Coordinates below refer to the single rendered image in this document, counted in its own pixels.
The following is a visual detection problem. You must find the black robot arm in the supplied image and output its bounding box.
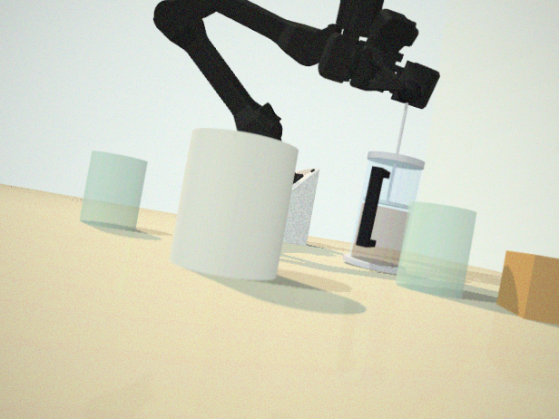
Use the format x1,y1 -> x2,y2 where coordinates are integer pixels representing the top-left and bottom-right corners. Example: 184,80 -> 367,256
153,0 -> 419,141

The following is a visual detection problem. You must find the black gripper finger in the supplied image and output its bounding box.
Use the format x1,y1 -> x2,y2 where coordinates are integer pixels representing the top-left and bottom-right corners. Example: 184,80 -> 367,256
390,60 -> 426,103
349,45 -> 405,92

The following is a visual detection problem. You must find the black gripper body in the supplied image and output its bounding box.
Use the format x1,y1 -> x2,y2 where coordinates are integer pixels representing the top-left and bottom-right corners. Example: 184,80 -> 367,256
318,32 -> 440,109

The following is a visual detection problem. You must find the orange rectangular block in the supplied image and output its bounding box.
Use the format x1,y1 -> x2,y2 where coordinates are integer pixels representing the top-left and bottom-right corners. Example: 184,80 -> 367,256
496,251 -> 559,325

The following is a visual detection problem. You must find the glass french press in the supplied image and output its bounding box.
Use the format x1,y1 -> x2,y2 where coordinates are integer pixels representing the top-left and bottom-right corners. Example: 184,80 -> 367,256
343,80 -> 426,274

